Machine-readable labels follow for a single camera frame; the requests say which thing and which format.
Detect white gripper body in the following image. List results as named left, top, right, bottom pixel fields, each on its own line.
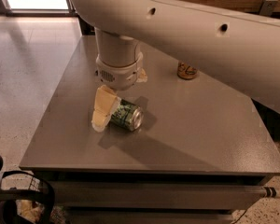
left=96, top=52, right=143, bottom=91

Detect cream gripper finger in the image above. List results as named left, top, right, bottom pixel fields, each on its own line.
left=91, top=85, right=121, bottom=133
left=136, top=68, right=147, bottom=83

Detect green soda can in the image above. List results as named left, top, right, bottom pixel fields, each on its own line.
left=111, top=99, right=144, bottom=132

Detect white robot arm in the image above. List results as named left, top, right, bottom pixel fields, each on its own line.
left=72, top=0, right=280, bottom=114

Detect orange soda can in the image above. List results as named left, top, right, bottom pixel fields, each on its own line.
left=177, top=62, right=198, bottom=80

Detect grey counter drawer front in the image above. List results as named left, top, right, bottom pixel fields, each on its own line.
left=51, top=182, right=266, bottom=210

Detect metal rod with black band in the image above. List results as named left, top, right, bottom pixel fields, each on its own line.
left=262, top=187, right=280, bottom=199

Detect right metal wall bracket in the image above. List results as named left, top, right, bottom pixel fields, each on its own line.
left=259, top=0, right=278, bottom=17

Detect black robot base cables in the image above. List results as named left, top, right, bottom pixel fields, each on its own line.
left=0, top=151, right=56, bottom=224

